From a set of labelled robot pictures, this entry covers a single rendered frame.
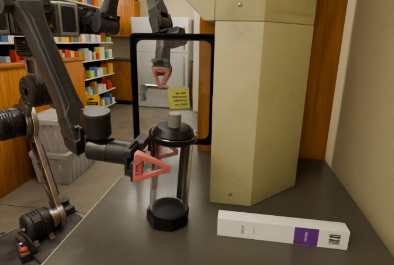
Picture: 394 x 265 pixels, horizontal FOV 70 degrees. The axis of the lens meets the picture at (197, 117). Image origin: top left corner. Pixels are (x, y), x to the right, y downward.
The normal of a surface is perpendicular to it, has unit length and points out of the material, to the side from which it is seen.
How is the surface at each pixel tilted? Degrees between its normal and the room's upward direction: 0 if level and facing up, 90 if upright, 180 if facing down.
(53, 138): 96
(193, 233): 0
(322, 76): 90
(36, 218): 36
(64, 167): 96
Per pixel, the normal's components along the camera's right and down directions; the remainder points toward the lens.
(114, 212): 0.02, -0.96
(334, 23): -0.15, 0.26
